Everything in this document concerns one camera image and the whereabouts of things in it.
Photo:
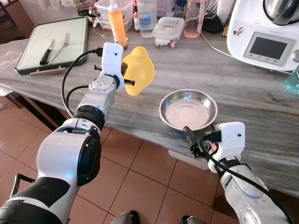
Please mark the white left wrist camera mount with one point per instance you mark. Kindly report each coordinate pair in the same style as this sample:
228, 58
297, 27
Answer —
112, 58

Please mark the stainless steel bowl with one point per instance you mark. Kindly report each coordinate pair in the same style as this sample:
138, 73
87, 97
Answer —
187, 109

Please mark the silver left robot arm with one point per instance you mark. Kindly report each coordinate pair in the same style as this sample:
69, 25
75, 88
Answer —
65, 154

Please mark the pink translucent pitcher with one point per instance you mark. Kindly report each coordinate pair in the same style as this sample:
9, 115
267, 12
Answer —
194, 23

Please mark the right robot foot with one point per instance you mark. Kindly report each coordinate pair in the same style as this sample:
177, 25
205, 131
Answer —
191, 220

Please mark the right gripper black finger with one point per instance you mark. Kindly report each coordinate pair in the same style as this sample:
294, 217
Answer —
189, 135

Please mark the clear bottle with blue label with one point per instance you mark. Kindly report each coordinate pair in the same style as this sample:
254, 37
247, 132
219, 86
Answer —
147, 18

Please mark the green rimmed cutting board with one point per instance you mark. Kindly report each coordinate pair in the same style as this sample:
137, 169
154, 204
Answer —
28, 46

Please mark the yellow plastic bowl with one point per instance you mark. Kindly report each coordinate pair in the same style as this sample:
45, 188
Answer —
140, 70

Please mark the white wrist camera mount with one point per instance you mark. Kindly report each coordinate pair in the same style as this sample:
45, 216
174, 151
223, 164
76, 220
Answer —
231, 137
112, 58

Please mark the large clear plastic tub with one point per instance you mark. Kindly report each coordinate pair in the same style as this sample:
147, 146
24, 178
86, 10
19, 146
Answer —
126, 11

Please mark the white kitchen appliance with screen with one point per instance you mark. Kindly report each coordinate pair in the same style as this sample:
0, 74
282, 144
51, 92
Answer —
252, 23

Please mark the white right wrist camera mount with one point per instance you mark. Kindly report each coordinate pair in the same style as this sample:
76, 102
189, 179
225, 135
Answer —
231, 137

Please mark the all steel fork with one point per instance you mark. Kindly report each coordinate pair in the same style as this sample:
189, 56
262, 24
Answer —
63, 42

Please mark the orange sauce squeeze bottle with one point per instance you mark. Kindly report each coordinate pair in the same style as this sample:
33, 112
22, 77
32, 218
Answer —
117, 28

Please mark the small black device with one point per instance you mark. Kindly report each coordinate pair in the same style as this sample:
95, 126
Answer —
212, 23

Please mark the clear bluish water bottle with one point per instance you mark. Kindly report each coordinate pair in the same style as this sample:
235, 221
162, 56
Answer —
293, 84

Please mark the dark wooden table leg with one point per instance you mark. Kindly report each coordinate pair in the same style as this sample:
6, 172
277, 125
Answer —
28, 109

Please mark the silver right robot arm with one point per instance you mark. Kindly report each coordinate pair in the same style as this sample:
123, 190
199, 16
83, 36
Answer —
243, 196

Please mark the clear plastic bag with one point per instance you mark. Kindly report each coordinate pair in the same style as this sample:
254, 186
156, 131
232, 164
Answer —
7, 60

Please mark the clear lidded food container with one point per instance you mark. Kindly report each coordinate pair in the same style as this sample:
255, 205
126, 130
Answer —
168, 30

